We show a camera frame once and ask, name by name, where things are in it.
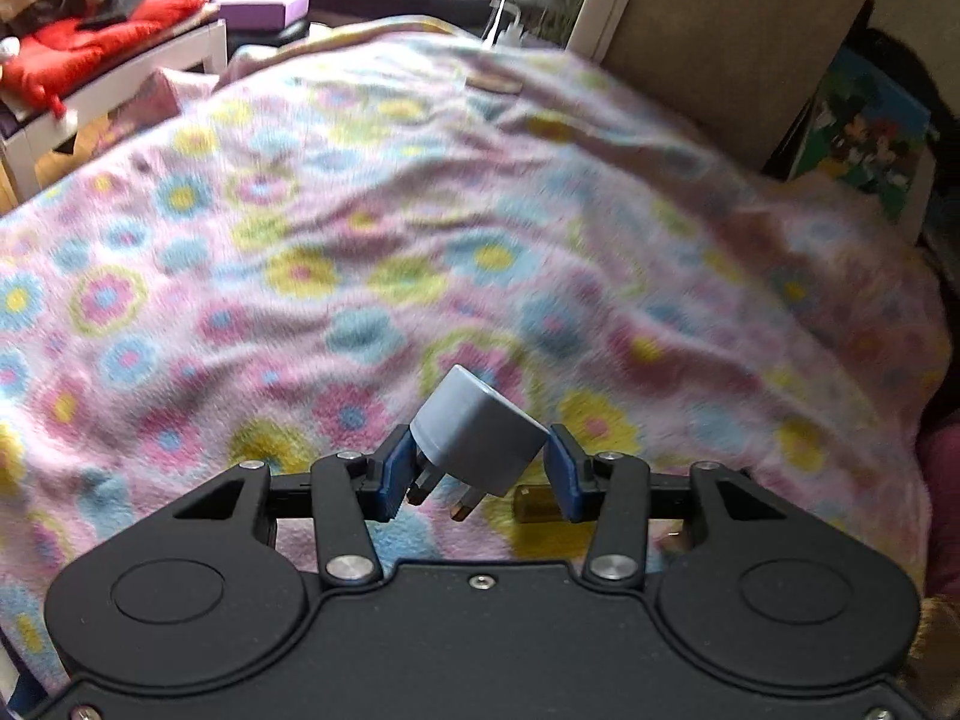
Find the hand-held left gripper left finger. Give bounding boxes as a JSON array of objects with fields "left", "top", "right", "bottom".
[{"left": 172, "top": 426, "right": 419, "bottom": 590}]

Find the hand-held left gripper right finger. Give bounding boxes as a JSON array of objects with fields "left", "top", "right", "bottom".
[{"left": 546, "top": 424, "right": 788, "bottom": 587}]

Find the white plug adapter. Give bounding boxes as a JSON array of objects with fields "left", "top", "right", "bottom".
[{"left": 405, "top": 364, "right": 550, "bottom": 522}]

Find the amber glass bottle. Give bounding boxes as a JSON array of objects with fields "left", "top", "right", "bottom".
[{"left": 514, "top": 486, "right": 562, "bottom": 526}]

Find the floral fleece blanket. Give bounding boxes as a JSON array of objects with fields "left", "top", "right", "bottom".
[{"left": 0, "top": 15, "right": 953, "bottom": 691}]

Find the woven brown mat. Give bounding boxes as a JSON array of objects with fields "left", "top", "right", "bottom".
[{"left": 904, "top": 592, "right": 960, "bottom": 720}]

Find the cartoon picture book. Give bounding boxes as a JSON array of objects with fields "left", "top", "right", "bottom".
[{"left": 784, "top": 45, "right": 938, "bottom": 222}]

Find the beige board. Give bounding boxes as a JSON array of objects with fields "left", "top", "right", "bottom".
[{"left": 604, "top": 0, "right": 875, "bottom": 173}]

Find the white bench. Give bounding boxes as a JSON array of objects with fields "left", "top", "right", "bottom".
[{"left": 0, "top": 19, "right": 228, "bottom": 196}]

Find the purple foam block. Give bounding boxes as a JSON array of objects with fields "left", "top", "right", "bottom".
[{"left": 217, "top": 0, "right": 311, "bottom": 35}]

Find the red cushion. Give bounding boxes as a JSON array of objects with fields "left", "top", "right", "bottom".
[{"left": 0, "top": 0, "right": 211, "bottom": 102}]

